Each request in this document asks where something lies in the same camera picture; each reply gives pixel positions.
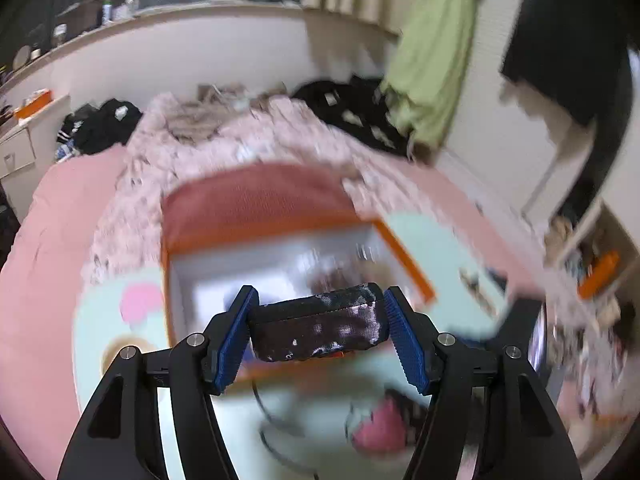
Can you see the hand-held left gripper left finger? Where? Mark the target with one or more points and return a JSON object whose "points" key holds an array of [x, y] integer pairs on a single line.
{"points": [[235, 340]]}

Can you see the black white-striped clothing pile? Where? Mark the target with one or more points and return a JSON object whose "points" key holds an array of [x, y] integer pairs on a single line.
{"points": [[105, 125]]}

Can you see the orange cardboard box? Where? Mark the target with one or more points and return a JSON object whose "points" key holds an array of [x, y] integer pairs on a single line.
{"points": [[200, 285]]}

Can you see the pink floral blanket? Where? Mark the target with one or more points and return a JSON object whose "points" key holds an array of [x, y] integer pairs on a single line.
{"points": [[280, 130]]}

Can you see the white drawer desk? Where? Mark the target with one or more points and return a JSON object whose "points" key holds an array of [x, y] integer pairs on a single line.
{"points": [[17, 152]]}

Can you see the small bottle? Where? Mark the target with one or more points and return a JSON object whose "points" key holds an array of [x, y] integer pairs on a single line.
{"points": [[107, 12]]}

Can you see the brown fuzzy cloth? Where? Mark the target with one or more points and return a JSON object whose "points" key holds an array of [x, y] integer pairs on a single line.
{"points": [[200, 125]]}

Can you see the pink bed sheet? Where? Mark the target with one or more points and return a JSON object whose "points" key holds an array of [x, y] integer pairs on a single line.
{"points": [[50, 240]]}

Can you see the round mirror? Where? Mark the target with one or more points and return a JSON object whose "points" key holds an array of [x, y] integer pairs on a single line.
{"points": [[22, 57]]}

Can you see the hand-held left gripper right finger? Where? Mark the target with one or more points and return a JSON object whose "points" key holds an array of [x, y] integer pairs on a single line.
{"points": [[407, 345]]}

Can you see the light green hanging garment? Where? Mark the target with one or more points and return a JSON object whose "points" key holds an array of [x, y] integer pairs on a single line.
{"points": [[435, 60]]}

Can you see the small orange box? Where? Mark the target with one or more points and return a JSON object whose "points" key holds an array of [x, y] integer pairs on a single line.
{"points": [[35, 105]]}

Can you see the black hanging garment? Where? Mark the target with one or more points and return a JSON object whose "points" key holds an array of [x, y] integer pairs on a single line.
{"points": [[565, 50]]}

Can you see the black speckled sock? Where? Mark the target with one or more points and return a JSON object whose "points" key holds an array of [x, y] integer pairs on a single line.
{"points": [[315, 325]]}

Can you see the orange plastic object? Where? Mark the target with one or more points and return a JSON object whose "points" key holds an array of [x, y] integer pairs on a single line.
{"points": [[597, 275]]}

